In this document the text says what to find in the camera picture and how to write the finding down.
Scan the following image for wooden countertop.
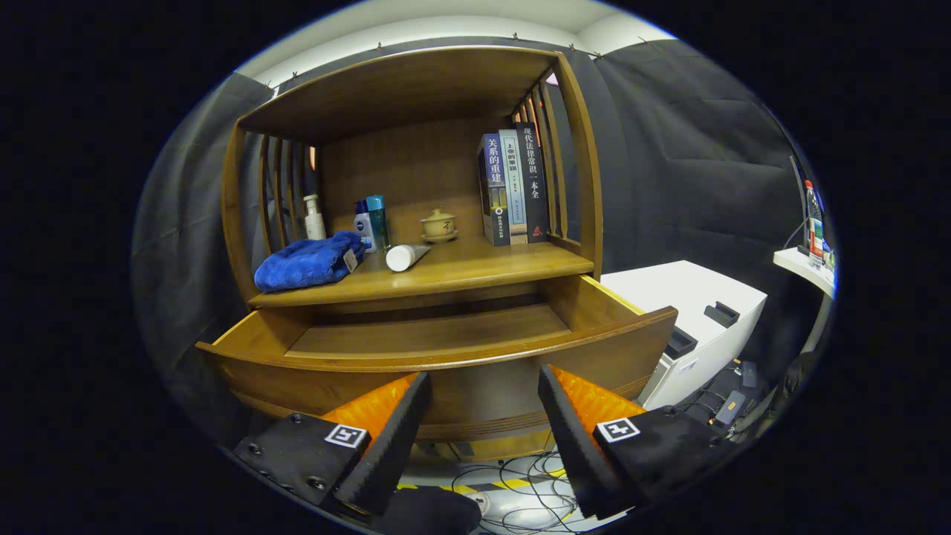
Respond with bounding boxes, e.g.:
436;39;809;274
247;239;595;310

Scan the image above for white drawer unit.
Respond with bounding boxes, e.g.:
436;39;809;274
600;260;767;411

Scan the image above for wooden drawer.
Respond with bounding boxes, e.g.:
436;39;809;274
195;275;678;443

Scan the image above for white pump bottle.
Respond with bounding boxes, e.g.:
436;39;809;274
302;194;327;241

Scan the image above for blue towel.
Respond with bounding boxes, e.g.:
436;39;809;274
254;230;370;294

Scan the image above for white bottle with blue cap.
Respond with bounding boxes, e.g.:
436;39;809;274
353;200;376;253

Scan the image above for floor cables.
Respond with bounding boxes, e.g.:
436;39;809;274
446;444;588;533

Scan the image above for white cosmetic tube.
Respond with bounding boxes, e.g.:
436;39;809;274
386;244;432;273

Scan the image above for wooden cabinet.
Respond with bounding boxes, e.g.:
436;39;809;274
221;45;604;461

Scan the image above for black spine book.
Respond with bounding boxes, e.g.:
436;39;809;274
514;123;551;244

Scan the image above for grey spine book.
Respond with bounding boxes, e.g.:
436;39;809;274
498;129;530;245

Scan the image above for teal clear bottle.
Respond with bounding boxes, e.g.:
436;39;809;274
366;195;391;251

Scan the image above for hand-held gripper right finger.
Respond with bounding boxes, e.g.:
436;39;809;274
538;363;744;519

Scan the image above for black backdrop cloth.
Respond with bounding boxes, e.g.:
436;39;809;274
132;39;825;461

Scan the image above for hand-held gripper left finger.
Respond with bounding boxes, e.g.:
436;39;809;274
233;372;432;519

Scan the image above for beige lidded tea cup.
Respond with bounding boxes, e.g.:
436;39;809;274
420;208;459;244

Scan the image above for black power adapter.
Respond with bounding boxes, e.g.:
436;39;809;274
715;390;747;427

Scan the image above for white side table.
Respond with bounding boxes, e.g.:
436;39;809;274
773;247;837;350

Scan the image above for red label water bottle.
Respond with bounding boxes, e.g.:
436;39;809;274
805;180;825;261

